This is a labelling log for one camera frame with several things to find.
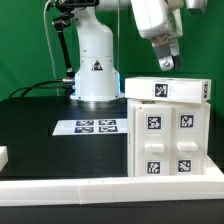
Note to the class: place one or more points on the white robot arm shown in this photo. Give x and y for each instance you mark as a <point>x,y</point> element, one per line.
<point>97,81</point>

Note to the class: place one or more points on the white cabinet box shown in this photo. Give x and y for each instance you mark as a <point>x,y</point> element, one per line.
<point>133,105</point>

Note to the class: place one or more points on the white right boundary rail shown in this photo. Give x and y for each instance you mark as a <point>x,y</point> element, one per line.
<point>211,168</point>

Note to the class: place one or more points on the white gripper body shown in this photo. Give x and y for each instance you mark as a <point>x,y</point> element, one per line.
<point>158,17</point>

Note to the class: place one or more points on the white left rail stub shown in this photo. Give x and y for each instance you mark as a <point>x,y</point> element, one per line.
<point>3,157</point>

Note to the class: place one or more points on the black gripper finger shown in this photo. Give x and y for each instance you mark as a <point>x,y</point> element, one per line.
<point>174,48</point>
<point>162,50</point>

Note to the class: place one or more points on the white flat tagged top panel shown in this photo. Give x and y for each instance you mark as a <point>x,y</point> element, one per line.
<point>90,127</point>

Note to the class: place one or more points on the white front boundary rail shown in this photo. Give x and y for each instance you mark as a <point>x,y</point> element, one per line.
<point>110,190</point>

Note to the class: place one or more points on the white boundary rail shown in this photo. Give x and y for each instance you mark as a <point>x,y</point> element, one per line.
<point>110,190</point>
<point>211,168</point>

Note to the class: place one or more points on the white tagged cube block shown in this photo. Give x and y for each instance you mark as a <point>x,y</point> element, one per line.
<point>183,90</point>

